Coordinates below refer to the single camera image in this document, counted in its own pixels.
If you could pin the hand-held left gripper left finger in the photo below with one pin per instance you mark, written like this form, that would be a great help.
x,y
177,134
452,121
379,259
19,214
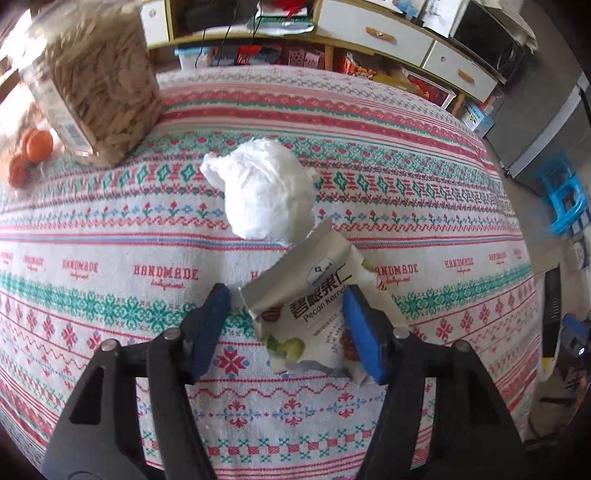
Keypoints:
x,y
212,323

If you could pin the clear plastic snack jar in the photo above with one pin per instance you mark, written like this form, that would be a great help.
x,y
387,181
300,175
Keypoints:
x,y
101,83

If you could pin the yellow cardboard box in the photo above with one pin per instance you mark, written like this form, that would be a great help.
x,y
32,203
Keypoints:
x,y
364,69

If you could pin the white snack packet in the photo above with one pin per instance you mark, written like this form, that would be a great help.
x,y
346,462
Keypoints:
x,y
314,277

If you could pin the wooden TV cabinet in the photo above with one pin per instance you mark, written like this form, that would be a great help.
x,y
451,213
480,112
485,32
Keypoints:
x,y
323,44

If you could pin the printed tablecloth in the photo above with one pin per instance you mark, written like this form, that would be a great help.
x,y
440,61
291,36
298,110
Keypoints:
x,y
115,230

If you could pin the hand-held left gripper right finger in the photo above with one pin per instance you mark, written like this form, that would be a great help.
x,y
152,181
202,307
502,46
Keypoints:
x,y
364,332

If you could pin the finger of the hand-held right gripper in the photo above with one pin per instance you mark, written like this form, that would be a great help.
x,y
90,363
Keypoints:
x,y
575,337

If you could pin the blue plastic stool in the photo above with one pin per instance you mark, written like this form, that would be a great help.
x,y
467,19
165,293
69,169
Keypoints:
x,y
561,194

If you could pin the orange mandarin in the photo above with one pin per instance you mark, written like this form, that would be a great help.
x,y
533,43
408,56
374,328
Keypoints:
x,y
40,145
25,136
18,171

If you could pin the red printed storage box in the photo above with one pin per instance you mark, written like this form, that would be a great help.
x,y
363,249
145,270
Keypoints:
x,y
429,90

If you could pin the blue and white carton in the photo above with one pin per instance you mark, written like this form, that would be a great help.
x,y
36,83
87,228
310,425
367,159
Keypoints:
x,y
478,120

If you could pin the crumpled white tissue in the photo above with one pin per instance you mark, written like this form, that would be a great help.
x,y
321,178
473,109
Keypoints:
x,y
263,189

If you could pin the red patterned box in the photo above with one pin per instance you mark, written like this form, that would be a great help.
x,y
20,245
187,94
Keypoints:
x,y
304,59

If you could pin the white drawer with round hole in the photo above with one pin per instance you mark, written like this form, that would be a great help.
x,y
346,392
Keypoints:
x,y
461,71

